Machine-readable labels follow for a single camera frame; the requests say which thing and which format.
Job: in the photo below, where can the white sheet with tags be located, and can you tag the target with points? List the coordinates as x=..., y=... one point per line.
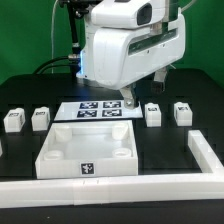
x=94, y=110

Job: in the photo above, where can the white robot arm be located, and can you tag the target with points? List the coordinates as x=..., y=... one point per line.
x=127, y=40

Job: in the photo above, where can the white part at left edge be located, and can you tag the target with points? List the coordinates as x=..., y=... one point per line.
x=1, y=151

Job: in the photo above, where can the white square tabletop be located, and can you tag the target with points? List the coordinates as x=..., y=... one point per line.
x=88, y=149

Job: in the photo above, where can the white L-shaped obstacle fence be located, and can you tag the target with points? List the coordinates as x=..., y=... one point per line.
x=207, y=184

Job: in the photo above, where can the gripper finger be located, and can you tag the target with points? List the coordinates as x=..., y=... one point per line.
x=129, y=96
x=158, y=84

